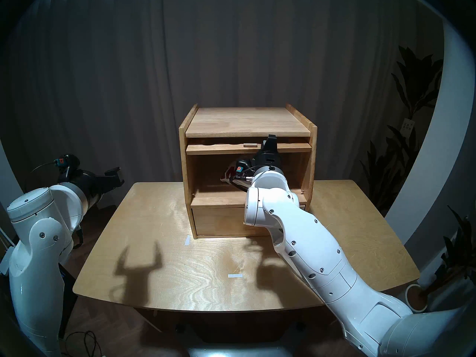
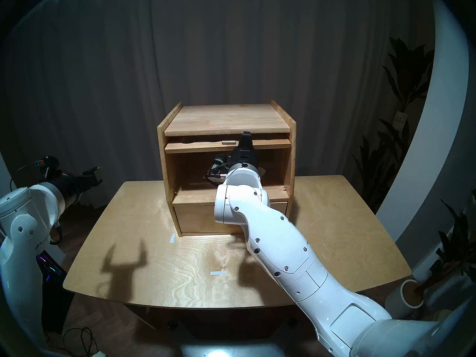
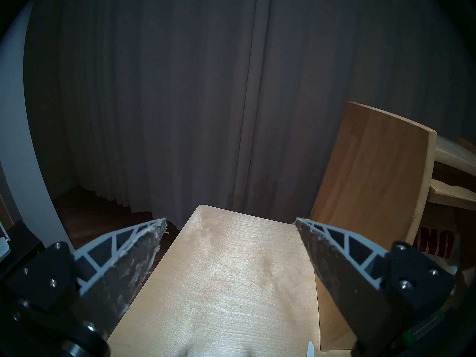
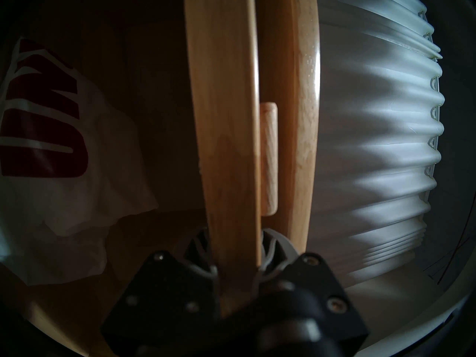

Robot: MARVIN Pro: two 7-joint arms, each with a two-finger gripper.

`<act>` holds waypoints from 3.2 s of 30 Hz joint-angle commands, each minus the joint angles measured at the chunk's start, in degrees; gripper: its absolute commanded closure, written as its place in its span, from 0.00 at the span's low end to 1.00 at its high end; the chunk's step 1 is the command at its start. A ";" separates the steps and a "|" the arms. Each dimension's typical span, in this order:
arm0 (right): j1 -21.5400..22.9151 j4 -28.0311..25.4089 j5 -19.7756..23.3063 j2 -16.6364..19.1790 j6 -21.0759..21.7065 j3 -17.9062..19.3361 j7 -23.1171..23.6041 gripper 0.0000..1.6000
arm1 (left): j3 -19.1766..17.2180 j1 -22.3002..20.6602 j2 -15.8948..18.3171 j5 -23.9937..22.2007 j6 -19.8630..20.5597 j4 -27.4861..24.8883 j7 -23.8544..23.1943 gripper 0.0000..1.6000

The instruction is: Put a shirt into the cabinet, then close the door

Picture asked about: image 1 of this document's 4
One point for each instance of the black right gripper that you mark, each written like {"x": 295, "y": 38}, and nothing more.
{"x": 268, "y": 158}

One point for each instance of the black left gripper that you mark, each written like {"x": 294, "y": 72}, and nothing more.
{"x": 93, "y": 183}

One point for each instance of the white shirt with red print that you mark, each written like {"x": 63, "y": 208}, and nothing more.
{"x": 227, "y": 172}

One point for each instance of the wooden sliding panel with knob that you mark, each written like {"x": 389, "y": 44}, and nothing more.
{"x": 215, "y": 149}

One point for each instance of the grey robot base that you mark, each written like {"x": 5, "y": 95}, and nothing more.
{"x": 241, "y": 349}

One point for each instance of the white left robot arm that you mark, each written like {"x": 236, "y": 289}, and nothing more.
{"x": 33, "y": 285}

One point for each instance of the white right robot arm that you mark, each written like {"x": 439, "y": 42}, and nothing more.
{"x": 316, "y": 256}

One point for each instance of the wooden drawer with knob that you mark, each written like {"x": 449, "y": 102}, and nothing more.
{"x": 219, "y": 222}

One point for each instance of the wooden cabinet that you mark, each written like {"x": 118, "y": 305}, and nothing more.
{"x": 245, "y": 122}

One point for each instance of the grey curtain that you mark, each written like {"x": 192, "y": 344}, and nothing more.
{"x": 223, "y": 44}

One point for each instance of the white paper plant tag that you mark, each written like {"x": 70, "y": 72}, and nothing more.
{"x": 408, "y": 125}

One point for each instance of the white box device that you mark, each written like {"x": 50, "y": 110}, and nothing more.
{"x": 4, "y": 265}

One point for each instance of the tall dark leafy plant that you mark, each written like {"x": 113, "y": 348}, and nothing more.
{"x": 416, "y": 81}

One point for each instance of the white round plant pot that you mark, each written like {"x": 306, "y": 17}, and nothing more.
{"x": 411, "y": 293}

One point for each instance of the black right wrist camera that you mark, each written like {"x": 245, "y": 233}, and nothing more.
{"x": 244, "y": 166}

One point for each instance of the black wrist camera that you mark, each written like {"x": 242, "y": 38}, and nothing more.
{"x": 244, "y": 166}
{"x": 68, "y": 162}

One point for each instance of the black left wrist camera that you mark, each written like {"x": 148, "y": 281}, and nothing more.
{"x": 68, "y": 162}

